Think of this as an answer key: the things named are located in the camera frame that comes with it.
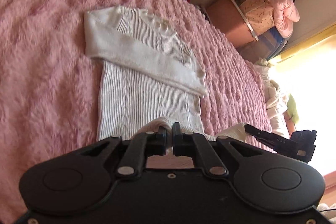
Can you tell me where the pink fluffy bed blanket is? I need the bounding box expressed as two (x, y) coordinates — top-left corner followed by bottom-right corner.
(1, 0), (271, 223)

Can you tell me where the blue clear storage bin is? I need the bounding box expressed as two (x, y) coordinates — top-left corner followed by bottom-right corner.
(237, 27), (289, 63)

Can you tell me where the terracotta storage box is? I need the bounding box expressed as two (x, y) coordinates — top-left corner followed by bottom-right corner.
(206, 0), (258, 48)

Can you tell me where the white ruffled pillow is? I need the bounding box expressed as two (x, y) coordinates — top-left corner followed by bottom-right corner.
(255, 59), (299, 138)

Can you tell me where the floral fabric storage bag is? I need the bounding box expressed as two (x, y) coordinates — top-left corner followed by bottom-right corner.
(234, 0), (274, 35)

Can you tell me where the white ribbed knit sweater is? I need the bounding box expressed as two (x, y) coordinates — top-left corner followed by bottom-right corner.
(84, 6), (207, 140)

